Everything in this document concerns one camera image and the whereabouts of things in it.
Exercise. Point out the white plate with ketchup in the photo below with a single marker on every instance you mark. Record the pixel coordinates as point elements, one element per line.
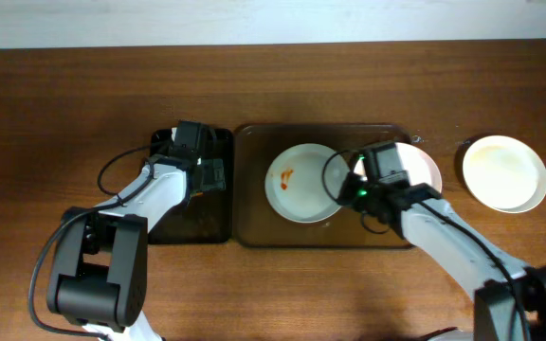
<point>504,174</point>

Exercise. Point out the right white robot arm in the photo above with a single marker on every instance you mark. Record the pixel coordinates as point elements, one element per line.
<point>509,295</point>

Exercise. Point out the large brown tray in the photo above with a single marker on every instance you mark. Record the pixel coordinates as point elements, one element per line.
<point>255,223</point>

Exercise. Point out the orange green sponge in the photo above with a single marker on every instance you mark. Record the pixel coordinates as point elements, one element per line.
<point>196,193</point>

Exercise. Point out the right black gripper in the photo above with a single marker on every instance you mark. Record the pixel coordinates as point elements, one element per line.
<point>354,200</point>

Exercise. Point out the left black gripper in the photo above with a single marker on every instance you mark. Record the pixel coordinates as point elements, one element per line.
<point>213,175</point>

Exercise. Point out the small black tray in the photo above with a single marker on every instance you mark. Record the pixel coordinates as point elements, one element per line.
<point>205,218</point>

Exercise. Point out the white plate front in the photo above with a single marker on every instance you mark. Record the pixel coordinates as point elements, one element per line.
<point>302,183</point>

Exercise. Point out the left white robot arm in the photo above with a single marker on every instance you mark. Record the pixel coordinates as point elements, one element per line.
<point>98,278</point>

